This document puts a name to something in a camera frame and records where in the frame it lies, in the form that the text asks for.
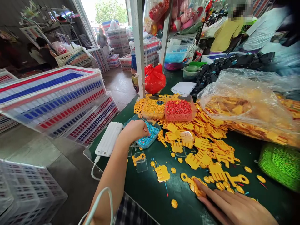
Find clear tub of blue beads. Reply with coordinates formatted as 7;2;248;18
123;114;162;149

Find bag of green plastic parts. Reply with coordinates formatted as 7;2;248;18
257;142;300;194

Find person's right hand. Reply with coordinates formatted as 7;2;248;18
194;178;279;225

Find bag of plush toys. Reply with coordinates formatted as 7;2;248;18
143;0;207;36

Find pile of black plastic parts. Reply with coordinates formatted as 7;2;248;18
191;51;276;98

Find person's body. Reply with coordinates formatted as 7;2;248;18
112;192;160;225

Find metal shelf with goods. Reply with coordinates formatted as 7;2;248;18
20;0;81;45

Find clear tub of red beads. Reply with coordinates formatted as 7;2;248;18
164;94;197;122

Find clear plastic jig tray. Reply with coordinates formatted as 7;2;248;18
132;152;149;173

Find person's left hand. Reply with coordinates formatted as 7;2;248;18
118;119;151;144

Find yellow key-shaped plastic part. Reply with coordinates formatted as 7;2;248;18
225;172;250;188
180;173;208;198

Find stack of white slotted crates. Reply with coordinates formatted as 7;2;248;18
107;28;131;57
143;38;161;68
0;65;119;147
0;159;69;225
87;47;111;74

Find white cable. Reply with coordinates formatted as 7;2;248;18
78;155;115;225

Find blue printed bag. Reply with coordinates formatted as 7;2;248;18
130;50;139;93

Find yellow comb-shaped plastic part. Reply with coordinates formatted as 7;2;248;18
154;165;171;183

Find green plastic bowl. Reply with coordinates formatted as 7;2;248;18
182;65;202;80

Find white paper sheets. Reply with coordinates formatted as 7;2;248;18
170;81;198;95

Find white power bank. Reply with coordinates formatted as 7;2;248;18
94;122;124;158

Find red plastic bag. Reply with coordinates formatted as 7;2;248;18
144;64;167;95

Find yellow plastic bracket part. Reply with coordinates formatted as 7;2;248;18
132;152;147;167

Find white plastic basket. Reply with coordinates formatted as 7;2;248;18
168;33;197;46

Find pile of yellow plastic parts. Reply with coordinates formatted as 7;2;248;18
133;93;250;195

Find clear tub of blue pieces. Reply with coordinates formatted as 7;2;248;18
157;44;192;63

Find clear tub of yellow beads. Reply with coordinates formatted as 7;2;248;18
141;96;167;121

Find white slotted crate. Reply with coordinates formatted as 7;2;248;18
55;46;94;68

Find white post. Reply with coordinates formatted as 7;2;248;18
160;0;174;71
129;0;147;99

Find clear bag of yellow parts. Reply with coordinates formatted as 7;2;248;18
197;68;300;149

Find pink plastic basin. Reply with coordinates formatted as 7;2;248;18
164;58;188;71

